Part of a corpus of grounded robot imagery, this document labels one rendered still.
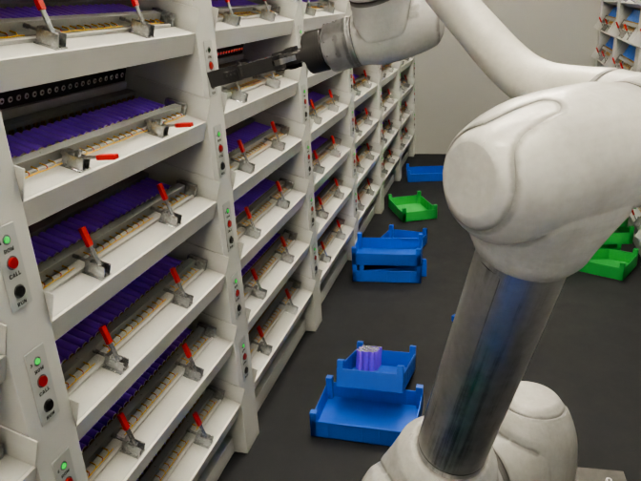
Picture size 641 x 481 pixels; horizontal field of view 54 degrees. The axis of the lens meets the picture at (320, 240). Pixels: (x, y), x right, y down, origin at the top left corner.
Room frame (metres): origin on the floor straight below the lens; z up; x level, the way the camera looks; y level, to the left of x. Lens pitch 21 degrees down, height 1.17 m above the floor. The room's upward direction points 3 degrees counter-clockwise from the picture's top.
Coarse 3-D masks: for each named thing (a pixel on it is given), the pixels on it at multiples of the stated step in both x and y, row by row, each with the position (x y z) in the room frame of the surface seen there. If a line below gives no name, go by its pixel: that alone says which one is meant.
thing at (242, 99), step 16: (224, 48) 1.97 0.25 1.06; (240, 48) 2.10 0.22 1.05; (224, 64) 1.96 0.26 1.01; (240, 80) 1.80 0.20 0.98; (256, 80) 1.93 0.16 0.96; (272, 80) 1.92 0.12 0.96; (288, 80) 2.07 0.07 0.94; (224, 96) 1.52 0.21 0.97; (240, 96) 1.67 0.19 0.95; (256, 96) 1.76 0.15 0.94; (272, 96) 1.86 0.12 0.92; (288, 96) 2.03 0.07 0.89; (224, 112) 1.52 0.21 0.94; (240, 112) 1.63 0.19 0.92; (256, 112) 1.75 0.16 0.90
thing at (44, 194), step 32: (64, 96) 1.23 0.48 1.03; (160, 96) 1.46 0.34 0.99; (192, 96) 1.43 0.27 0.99; (192, 128) 1.36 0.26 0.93; (96, 160) 1.06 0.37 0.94; (128, 160) 1.11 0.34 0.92; (160, 160) 1.24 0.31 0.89; (32, 192) 0.89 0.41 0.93; (64, 192) 0.94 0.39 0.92; (96, 192) 1.03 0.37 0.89
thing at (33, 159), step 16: (160, 112) 1.33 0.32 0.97; (176, 112) 1.40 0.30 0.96; (112, 128) 1.17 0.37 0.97; (128, 128) 1.21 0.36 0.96; (64, 144) 1.03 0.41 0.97; (80, 144) 1.07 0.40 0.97; (96, 144) 1.10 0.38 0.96; (16, 160) 0.93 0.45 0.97; (32, 160) 0.95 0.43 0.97; (48, 160) 0.99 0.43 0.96
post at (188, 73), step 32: (192, 0) 1.43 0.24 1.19; (160, 64) 1.46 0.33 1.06; (192, 64) 1.43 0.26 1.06; (224, 128) 1.51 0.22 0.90; (192, 160) 1.44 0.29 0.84; (224, 192) 1.47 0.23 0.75; (224, 224) 1.45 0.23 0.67; (224, 288) 1.43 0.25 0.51; (224, 320) 1.43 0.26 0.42; (256, 416) 1.51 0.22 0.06
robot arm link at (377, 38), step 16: (384, 0) 1.09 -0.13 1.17; (400, 0) 1.09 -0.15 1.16; (416, 0) 1.11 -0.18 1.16; (352, 16) 1.14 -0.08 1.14; (368, 16) 1.10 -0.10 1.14; (384, 16) 1.09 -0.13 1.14; (400, 16) 1.09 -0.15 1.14; (416, 16) 1.10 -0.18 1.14; (432, 16) 1.10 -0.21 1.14; (352, 32) 1.13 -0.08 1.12; (368, 32) 1.11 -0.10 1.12; (384, 32) 1.10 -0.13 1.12; (400, 32) 1.10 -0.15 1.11; (416, 32) 1.10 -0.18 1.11; (432, 32) 1.10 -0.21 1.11; (368, 48) 1.12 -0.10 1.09; (384, 48) 1.11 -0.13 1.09; (400, 48) 1.11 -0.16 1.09; (416, 48) 1.11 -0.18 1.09; (368, 64) 1.16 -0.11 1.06
